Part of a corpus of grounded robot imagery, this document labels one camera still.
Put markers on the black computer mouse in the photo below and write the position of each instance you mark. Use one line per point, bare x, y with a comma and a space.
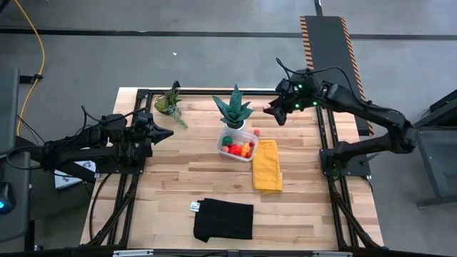
6, 200

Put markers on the white box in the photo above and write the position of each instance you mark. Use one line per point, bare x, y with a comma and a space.
66, 180

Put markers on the orange toy produce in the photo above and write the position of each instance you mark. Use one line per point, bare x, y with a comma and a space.
245, 149

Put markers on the grey metal side table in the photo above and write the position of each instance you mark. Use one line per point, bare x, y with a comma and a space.
435, 118

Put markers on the black diagonal stand beam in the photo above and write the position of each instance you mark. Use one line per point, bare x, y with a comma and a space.
80, 175

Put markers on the snake plant in white pot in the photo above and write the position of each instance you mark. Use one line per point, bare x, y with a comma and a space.
233, 110

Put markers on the yellow cloth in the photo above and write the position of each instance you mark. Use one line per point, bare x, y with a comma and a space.
266, 167

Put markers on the black metal table frame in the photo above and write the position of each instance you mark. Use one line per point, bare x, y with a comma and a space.
200, 92

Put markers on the grey desk panel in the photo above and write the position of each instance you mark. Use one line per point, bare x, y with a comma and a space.
21, 200
9, 107

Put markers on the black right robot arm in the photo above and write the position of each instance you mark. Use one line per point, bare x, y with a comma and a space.
375, 110

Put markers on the white cloth tag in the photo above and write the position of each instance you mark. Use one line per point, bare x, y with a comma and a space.
195, 206

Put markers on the clear plastic tupperware container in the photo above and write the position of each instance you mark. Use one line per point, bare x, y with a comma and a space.
237, 135

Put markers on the black floor mat striped edges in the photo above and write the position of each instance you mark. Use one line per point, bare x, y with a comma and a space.
328, 46

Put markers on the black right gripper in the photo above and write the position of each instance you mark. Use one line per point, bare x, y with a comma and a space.
298, 94

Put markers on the small pink toy fruit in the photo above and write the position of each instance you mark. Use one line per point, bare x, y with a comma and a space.
256, 131

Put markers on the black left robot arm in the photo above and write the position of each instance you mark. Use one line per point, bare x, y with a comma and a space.
89, 150

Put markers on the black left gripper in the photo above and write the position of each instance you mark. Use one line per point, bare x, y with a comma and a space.
143, 133

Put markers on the succulent plant in dark pot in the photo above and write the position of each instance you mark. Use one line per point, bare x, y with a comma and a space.
165, 103

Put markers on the green toy pepper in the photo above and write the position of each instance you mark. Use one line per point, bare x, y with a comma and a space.
227, 140

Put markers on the silver metal bracket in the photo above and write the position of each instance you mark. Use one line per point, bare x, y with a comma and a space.
332, 254
132, 253

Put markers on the black folded cloth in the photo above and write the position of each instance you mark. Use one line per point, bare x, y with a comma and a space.
221, 221

